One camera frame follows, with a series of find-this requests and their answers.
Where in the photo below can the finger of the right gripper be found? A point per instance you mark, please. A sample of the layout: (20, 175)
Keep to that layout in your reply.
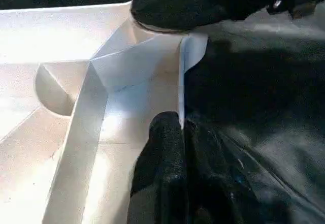
(182, 5)

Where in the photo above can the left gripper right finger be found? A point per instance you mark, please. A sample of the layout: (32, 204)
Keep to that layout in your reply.
(210, 183)

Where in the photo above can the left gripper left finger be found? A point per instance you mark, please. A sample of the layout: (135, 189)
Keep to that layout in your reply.
(157, 170)

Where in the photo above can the white plastic table top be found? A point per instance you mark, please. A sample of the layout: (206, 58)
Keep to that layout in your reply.
(63, 94)

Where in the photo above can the black work mat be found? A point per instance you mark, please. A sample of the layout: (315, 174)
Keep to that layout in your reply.
(254, 81)

